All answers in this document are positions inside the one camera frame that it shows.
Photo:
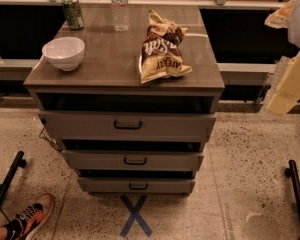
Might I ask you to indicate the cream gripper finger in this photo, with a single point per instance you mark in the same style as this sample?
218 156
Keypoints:
280 18
286 93

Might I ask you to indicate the grey drawer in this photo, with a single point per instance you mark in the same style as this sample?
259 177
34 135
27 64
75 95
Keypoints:
117 126
125 160
129 185

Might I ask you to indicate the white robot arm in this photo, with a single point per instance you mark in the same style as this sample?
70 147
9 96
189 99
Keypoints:
293 38

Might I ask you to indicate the grey drawer cabinet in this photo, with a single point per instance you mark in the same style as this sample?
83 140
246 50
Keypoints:
109 80

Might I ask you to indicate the grey bottom drawer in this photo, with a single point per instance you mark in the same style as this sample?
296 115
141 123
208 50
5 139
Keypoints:
129 185

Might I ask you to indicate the grey top drawer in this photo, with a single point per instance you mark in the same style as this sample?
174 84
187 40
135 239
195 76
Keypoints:
117 126

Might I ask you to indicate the black right stand leg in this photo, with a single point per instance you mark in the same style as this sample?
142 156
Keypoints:
298 197

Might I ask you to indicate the black stand leg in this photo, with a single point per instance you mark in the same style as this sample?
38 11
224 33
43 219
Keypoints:
19 162
298 197

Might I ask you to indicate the brown chip bag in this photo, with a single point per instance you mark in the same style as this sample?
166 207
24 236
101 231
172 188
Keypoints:
160 54

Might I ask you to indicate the clear plastic water bottle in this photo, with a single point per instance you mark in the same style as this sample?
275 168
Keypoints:
120 15

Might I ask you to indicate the green soda can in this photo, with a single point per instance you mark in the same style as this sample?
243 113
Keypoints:
73 14

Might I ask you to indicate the blue tape cross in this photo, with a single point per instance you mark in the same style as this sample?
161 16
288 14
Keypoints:
135 216

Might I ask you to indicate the white bowl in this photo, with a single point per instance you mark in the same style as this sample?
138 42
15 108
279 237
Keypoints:
65 53

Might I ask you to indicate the black left stand leg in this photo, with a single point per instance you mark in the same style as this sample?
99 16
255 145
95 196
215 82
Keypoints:
19 162

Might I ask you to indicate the orange black sneaker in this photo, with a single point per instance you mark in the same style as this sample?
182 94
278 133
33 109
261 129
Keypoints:
26 223

